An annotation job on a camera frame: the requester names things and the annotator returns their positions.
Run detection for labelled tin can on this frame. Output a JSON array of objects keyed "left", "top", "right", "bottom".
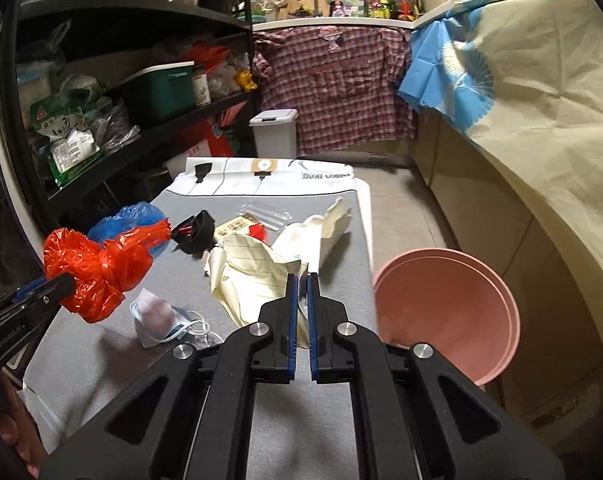
[{"left": 192, "top": 72, "right": 212, "bottom": 107}]

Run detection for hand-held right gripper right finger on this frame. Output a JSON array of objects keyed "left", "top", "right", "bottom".
[{"left": 307, "top": 273, "right": 565, "bottom": 480}]

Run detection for grey white printed tablecloth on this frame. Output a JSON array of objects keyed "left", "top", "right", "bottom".
[{"left": 22, "top": 156, "right": 377, "bottom": 480}]

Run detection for black shelf rack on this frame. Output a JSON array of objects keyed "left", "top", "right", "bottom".
[{"left": 0, "top": 0, "right": 257, "bottom": 241}]

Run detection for green white food packet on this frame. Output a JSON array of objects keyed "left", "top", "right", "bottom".
[
  {"left": 29, "top": 97, "right": 90, "bottom": 136},
  {"left": 46, "top": 130, "right": 105, "bottom": 188}
]

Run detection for orange plastic bags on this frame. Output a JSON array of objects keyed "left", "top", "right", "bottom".
[{"left": 182, "top": 42, "right": 232, "bottom": 73}]

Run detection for cream paper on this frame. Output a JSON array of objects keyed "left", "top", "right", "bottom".
[{"left": 272, "top": 197, "right": 353, "bottom": 276}]

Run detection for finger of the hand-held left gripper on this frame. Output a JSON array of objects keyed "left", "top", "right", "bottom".
[
  {"left": 19, "top": 276, "right": 78, "bottom": 317},
  {"left": 0, "top": 280, "right": 50, "bottom": 318}
]

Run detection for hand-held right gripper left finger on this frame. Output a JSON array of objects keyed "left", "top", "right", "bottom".
[{"left": 39, "top": 273, "right": 299, "bottom": 480}]

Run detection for blue plastic bag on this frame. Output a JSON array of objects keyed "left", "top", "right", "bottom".
[{"left": 88, "top": 201, "right": 168, "bottom": 243}]

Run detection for black red snack wrapper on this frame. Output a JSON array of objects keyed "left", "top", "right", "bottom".
[{"left": 170, "top": 210, "right": 217, "bottom": 261}]

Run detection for yellow lined paper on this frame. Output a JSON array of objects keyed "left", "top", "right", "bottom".
[{"left": 204, "top": 232, "right": 312, "bottom": 351}]

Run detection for red printed bag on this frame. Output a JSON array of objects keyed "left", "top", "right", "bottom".
[{"left": 182, "top": 105, "right": 247, "bottom": 161}]

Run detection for clear plastic packaging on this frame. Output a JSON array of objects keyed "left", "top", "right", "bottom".
[{"left": 239, "top": 201, "right": 295, "bottom": 233}]

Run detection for row of condiment bottles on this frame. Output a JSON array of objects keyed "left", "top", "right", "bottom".
[{"left": 364, "top": 0, "right": 425, "bottom": 22}]

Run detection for pink plastic basin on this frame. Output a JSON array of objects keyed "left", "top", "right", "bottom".
[{"left": 373, "top": 249, "right": 521, "bottom": 387}]

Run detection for red plastic bag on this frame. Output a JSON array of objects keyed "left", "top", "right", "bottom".
[{"left": 42, "top": 217, "right": 172, "bottom": 323}]

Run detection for cream blue fan-print cloth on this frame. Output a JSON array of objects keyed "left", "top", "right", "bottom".
[{"left": 397, "top": 0, "right": 603, "bottom": 346}]

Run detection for red plaid shirt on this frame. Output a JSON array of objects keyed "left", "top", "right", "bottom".
[{"left": 252, "top": 25, "right": 417, "bottom": 156}]

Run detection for green storage box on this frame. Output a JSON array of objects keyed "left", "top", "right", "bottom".
[{"left": 119, "top": 61, "right": 196, "bottom": 126}]

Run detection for white lidded bin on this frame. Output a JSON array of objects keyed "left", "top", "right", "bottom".
[{"left": 249, "top": 109, "right": 300, "bottom": 158}]

